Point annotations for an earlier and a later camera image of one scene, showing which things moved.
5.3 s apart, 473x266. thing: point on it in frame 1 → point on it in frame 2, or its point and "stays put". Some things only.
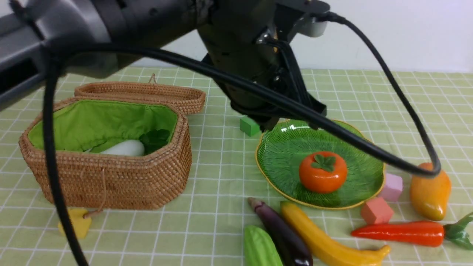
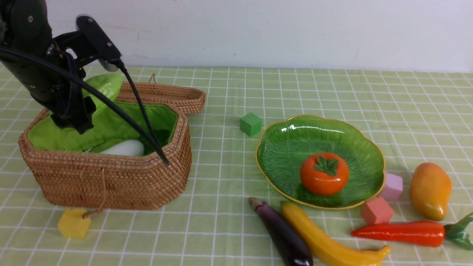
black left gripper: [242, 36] → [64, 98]
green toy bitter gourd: [259, 248] → [110, 84]
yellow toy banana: [326, 251] stays put
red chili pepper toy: [423, 234] stays put
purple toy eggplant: [290, 249] stays put
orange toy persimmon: [323, 171] stays put
